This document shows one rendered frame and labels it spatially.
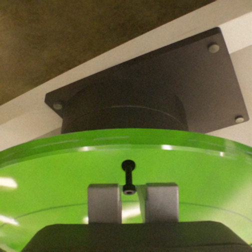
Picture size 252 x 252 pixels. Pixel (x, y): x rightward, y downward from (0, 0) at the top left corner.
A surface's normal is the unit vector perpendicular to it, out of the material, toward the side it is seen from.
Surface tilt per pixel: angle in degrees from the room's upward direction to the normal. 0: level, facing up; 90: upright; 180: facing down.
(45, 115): 0
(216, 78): 0
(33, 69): 0
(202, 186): 24
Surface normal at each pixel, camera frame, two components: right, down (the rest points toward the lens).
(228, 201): 0.22, 0.54
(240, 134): 0.02, 0.80
